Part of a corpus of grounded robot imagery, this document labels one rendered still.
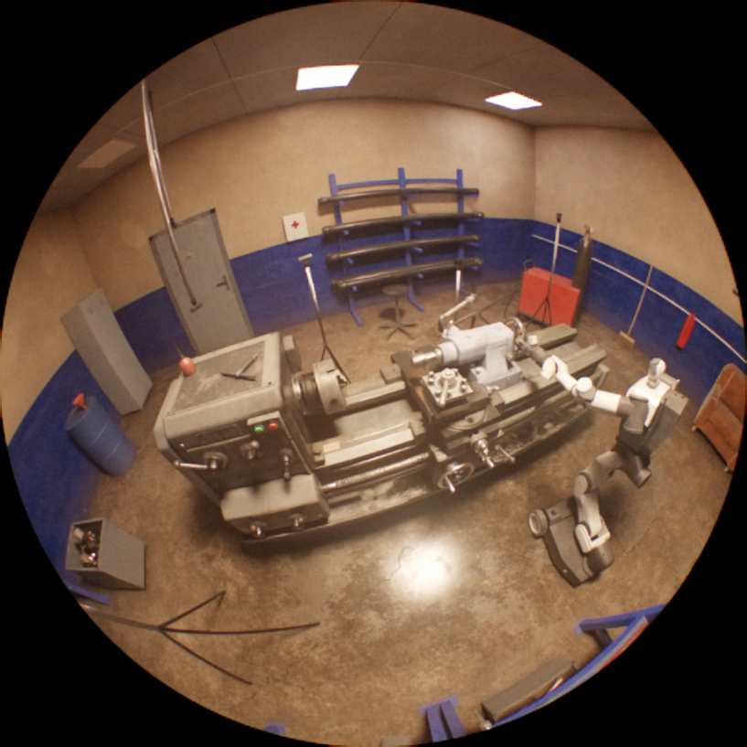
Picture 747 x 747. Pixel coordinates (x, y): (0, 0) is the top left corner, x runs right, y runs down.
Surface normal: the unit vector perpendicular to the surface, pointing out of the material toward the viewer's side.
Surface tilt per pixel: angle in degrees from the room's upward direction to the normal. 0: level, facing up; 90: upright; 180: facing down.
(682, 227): 90
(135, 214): 90
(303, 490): 32
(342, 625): 0
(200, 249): 90
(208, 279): 90
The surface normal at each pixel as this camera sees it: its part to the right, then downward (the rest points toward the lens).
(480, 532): -0.11, -0.76
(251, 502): 0.07, -0.33
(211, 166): 0.29, 0.58
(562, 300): -0.79, 0.45
